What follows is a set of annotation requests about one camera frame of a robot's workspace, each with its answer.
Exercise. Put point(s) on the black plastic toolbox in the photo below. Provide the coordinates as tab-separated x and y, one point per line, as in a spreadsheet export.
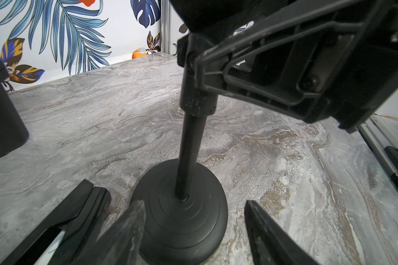
13	133

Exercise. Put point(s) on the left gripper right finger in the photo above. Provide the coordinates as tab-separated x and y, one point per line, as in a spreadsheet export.
269	243

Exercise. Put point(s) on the black round stand base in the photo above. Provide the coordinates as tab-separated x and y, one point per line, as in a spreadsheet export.
177	232

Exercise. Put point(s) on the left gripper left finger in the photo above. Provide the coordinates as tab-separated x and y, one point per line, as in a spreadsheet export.
120	244

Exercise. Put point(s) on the black stand pole with clip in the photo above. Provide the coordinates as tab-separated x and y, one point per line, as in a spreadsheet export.
197	105

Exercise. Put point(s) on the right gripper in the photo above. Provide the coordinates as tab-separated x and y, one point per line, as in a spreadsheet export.
310	60

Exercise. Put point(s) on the aluminium front rail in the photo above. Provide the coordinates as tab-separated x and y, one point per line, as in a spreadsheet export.
381	134

